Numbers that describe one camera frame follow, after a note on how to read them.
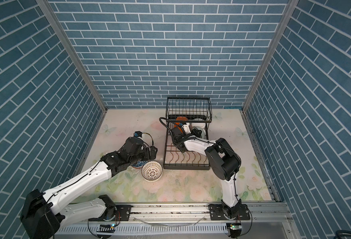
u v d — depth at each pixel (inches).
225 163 20.2
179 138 29.6
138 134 28.1
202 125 39.9
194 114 45.2
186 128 34.1
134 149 23.5
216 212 29.0
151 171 33.3
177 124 34.0
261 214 29.6
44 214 14.7
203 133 37.0
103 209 24.2
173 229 30.3
